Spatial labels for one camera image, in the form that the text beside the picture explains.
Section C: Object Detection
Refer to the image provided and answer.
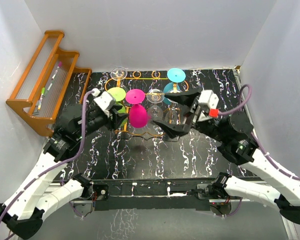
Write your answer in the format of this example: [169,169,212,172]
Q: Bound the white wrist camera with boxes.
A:
[91,88,116,118]
[197,90,219,122]

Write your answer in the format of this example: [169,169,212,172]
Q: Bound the orange wooden shelf rack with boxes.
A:
[6,30,92,137]

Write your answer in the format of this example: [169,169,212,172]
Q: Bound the pink capped marker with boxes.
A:
[51,61,63,81]

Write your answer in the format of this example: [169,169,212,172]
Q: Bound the magenta plastic wine glass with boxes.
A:
[125,89,148,128]

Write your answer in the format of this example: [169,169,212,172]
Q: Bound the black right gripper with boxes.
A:
[152,87,228,143]

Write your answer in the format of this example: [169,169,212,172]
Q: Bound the green capped marker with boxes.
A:
[37,87,46,111]

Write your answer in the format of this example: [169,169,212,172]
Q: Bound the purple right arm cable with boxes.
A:
[214,84,300,217]

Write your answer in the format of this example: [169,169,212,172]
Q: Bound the aluminium base frame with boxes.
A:
[47,174,299,240]

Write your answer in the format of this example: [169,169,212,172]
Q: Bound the teal plastic wine glass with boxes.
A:
[163,67,186,94]

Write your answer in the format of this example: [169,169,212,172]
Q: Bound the clear short wine glass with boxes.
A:
[146,89,165,120]

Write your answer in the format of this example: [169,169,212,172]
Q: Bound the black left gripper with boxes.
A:
[75,103,129,140]

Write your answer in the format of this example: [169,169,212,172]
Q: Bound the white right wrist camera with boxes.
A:
[197,90,219,122]

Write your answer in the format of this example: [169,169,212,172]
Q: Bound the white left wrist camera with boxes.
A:
[91,88,116,118]

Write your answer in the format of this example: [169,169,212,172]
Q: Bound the gold wire wine glass rack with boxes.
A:
[104,71,189,140]

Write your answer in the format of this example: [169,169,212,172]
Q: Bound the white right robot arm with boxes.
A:
[155,89,300,225]

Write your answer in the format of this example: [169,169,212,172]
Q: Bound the green plastic wine glass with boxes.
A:
[107,87,126,113]

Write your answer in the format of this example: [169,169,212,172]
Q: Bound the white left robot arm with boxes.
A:
[0,103,128,240]

